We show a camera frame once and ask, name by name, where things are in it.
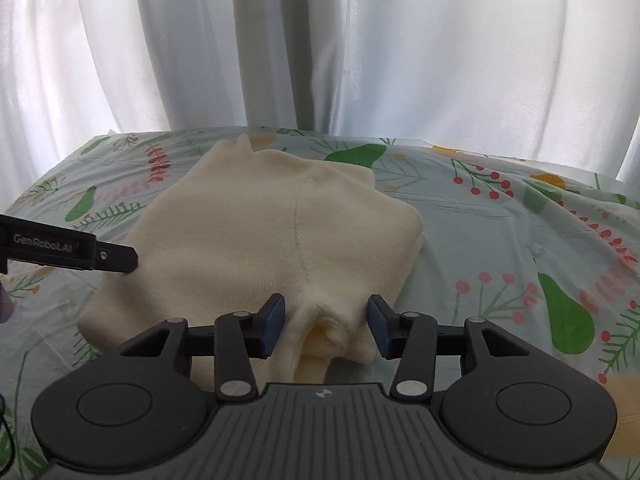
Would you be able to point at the cream knit sweater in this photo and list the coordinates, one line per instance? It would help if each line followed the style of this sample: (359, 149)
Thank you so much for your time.
(240, 220)

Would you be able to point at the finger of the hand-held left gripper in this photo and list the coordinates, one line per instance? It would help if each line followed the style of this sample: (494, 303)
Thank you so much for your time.
(117, 256)

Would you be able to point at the floral printed bedsheet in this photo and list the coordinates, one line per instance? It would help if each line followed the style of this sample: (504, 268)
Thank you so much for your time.
(500, 240)

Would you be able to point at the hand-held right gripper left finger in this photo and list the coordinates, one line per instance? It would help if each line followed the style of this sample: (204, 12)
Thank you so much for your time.
(273, 324)

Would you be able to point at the white curtain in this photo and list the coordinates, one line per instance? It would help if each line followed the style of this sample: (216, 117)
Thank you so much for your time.
(400, 60)

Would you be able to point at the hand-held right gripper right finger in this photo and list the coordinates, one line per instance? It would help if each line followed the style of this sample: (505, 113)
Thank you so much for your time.
(378, 331)

